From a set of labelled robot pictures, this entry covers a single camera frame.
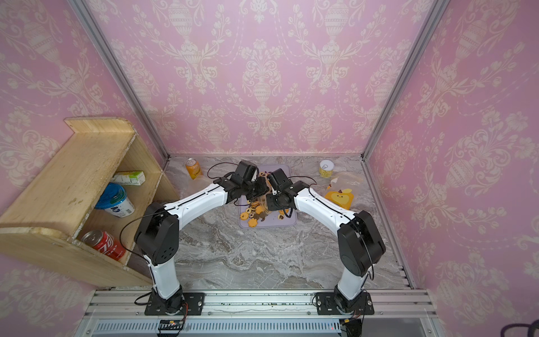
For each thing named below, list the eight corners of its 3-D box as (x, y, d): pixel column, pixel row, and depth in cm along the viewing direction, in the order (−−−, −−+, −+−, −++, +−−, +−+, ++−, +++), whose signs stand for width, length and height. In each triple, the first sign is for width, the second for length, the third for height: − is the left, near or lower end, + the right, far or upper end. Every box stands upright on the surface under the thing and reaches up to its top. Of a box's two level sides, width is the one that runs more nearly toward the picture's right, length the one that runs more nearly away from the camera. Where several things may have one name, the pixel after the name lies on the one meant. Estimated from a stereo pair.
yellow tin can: (319, 178, 113) (321, 171, 109) (317, 166, 119) (319, 159, 114) (333, 178, 113) (336, 171, 109) (330, 166, 119) (333, 159, 114)
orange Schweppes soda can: (191, 183, 111) (183, 168, 102) (194, 173, 116) (187, 158, 107) (201, 183, 111) (194, 168, 102) (204, 173, 116) (197, 158, 107)
